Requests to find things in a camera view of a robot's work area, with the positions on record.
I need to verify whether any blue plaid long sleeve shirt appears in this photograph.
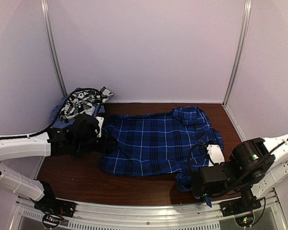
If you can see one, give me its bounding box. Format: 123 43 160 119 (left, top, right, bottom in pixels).
98 106 224 192

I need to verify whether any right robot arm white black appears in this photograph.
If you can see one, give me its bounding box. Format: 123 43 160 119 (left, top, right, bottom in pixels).
191 134 288 212

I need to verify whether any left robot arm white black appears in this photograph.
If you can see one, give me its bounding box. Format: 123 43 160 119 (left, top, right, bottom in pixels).
0 115 118 213

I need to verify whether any black white patterned shirt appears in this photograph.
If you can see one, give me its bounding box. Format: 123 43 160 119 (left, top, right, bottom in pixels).
58 87 114 123

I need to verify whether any small blue check shirt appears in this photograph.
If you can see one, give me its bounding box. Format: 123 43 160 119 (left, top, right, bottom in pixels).
50 104 105 134

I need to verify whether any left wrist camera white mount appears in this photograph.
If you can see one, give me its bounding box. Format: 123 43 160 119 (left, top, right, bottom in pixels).
95 116 105 138

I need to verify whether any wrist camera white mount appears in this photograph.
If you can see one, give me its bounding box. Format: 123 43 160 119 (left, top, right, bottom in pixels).
207 144 225 167
95 116 105 138

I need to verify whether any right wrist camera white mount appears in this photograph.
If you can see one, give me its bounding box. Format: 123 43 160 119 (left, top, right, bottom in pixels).
207 144 225 167

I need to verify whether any front aluminium rail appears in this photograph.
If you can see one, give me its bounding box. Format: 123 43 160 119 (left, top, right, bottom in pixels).
14 189 283 230

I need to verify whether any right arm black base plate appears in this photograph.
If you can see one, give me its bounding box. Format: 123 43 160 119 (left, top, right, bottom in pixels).
220 197 261 217

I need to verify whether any right black cable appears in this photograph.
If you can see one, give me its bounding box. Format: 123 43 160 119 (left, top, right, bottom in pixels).
187 143 211 178

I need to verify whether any black cable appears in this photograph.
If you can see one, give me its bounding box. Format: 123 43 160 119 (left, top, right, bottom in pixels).
0 87 104 142
187 143 211 178

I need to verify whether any left black cable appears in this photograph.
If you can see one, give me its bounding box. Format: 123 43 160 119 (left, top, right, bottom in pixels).
0 87 104 142

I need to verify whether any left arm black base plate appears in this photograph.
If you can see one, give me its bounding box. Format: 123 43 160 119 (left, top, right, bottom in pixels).
32 198 76 218

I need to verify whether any right aluminium corner post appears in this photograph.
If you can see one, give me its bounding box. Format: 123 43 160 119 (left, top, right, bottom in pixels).
222 0 252 107

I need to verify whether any aluminium corner post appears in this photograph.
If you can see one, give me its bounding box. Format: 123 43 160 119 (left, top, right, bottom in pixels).
222 0 252 107
40 0 67 97

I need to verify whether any left aluminium corner post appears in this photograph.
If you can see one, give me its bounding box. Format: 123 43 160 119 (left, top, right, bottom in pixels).
40 0 67 97

